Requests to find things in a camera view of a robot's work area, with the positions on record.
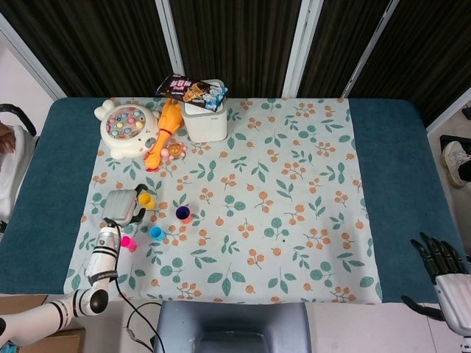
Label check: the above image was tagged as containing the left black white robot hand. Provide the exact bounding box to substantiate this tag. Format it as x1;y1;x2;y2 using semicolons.
101;183;148;227

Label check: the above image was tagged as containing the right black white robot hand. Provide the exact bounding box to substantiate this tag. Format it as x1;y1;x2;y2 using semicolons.
400;231;471;336

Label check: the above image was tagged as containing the white fishing game toy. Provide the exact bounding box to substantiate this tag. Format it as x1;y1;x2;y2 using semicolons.
93;99;161;160

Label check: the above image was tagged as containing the orange paw squeeze toy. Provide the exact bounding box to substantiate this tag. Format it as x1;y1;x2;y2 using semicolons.
162;142;188;161

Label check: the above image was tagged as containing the teal fabric table cover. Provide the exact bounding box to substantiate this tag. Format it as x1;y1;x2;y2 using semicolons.
0;97;471;303

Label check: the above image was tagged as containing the orange rubber chicken toy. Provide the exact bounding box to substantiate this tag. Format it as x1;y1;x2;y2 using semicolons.
144;98;184;172

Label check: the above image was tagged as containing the person in white clothes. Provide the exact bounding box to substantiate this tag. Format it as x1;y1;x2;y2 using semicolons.
0;121;40;221

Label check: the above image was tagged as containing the white desktop trash bin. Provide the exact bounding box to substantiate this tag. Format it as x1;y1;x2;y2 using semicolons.
182;77;228;143

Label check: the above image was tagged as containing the dark chocolate snack packet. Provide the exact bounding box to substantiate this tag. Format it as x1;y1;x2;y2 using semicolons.
156;74;222;106

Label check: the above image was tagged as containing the black chair armrest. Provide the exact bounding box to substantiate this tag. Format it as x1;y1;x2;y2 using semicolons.
0;104;38;138

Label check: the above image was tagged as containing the white sneaker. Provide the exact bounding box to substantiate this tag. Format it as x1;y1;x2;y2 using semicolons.
442;140;471;188

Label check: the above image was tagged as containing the brown cardboard box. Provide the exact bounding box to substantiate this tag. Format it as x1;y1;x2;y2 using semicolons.
0;293;86;353

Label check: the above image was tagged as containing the floral leaf print tablecloth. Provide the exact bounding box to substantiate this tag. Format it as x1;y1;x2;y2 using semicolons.
63;96;383;306

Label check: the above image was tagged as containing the blue white snack packet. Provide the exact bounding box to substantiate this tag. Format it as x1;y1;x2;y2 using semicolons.
200;82;229;111

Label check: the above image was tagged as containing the black floor stand base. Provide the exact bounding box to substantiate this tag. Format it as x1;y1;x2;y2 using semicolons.
439;135;471;154

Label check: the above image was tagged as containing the dark striped partition panel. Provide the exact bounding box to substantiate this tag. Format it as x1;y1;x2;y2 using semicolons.
347;0;471;128
294;0;397;99
167;0;306;99
0;0;177;99

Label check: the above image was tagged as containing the black cable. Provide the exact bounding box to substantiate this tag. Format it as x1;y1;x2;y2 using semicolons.
105;217;163;352

